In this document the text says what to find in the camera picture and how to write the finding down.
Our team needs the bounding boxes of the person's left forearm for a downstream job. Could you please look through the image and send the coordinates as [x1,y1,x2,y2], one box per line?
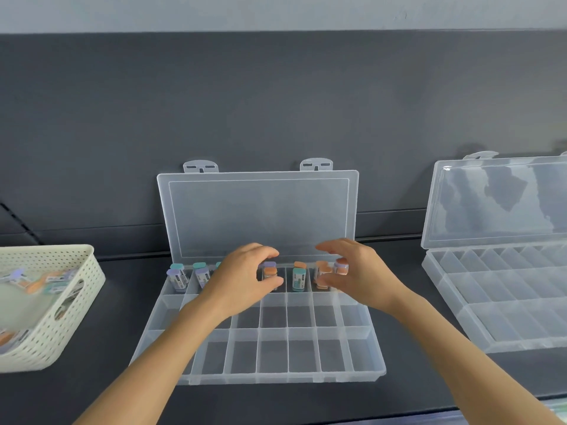
[73,296,241,425]

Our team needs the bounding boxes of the row of standing erasers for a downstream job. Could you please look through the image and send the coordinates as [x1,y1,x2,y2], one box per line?
[166,260,334,294]

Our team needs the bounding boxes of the cream perforated plastic basket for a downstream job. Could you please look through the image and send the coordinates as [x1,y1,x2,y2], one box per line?
[0,244,106,373]

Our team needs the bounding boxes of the person's left hand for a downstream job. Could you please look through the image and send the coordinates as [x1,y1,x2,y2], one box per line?
[199,243,284,324]

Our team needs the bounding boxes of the orange eraser with sleeve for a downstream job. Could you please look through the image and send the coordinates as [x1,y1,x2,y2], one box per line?
[262,264,280,291]

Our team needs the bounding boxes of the person's right hand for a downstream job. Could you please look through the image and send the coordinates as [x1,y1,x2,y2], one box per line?
[315,237,407,313]

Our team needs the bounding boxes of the person's right forearm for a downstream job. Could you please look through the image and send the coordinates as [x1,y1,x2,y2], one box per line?
[381,288,566,425]

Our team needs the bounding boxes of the clear plastic compartment box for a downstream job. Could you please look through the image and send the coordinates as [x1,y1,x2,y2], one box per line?
[420,150,567,354]
[129,158,387,386]

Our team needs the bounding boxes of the pile of capped erasers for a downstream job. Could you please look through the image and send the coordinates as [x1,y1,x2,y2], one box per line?
[0,267,86,350]

